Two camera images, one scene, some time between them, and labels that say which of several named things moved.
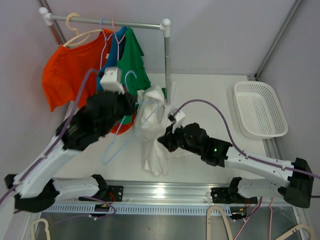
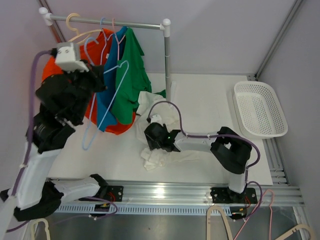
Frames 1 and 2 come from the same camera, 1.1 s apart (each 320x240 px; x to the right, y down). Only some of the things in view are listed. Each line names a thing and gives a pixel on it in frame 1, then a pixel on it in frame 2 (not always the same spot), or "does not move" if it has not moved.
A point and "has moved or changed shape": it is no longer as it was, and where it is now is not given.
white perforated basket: (259, 110) does not move
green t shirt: (134, 74) does not move
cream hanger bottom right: (312, 232) does not move
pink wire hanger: (114, 33) does not move
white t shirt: (149, 125) has moved or changed shape
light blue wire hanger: (104, 162) has moved or changed shape
